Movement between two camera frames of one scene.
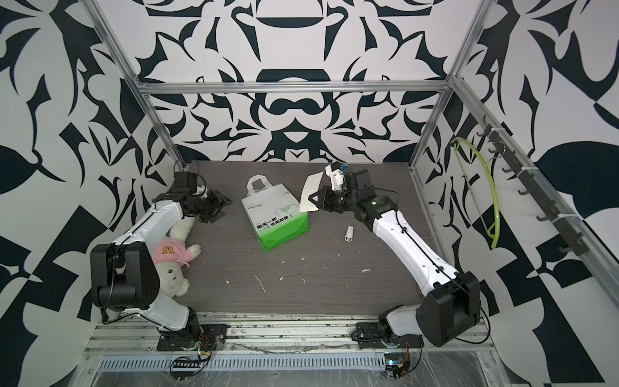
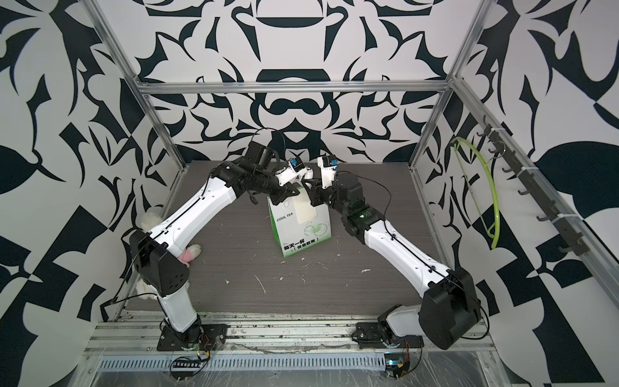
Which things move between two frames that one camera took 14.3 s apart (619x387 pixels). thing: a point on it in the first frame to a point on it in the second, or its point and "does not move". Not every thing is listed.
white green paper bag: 274,213 to 293,237
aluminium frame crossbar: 420,87 does not move
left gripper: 220,200 to 288,190
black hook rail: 532,189 does not move
